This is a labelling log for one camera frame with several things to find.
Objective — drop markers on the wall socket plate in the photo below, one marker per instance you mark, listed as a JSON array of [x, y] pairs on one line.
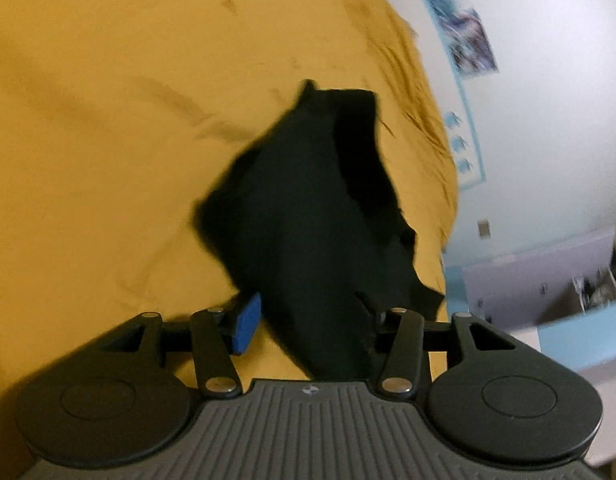
[[483, 228]]

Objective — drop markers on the black garment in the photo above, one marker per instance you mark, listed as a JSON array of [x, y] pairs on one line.
[[307, 218]]

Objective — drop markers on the blue white nightstand cabinet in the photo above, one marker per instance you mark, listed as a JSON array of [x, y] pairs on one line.
[[559, 299]]

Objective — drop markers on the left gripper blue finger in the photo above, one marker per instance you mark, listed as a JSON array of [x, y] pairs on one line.
[[243, 319]]

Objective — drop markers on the anime poster strip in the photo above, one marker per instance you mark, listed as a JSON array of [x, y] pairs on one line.
[[465, 37]]

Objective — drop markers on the yellow bed sheet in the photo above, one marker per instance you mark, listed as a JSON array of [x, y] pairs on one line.
[[117, 115]]

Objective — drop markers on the white blue headboard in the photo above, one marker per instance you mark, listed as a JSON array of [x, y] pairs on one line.
[[447, 88]]

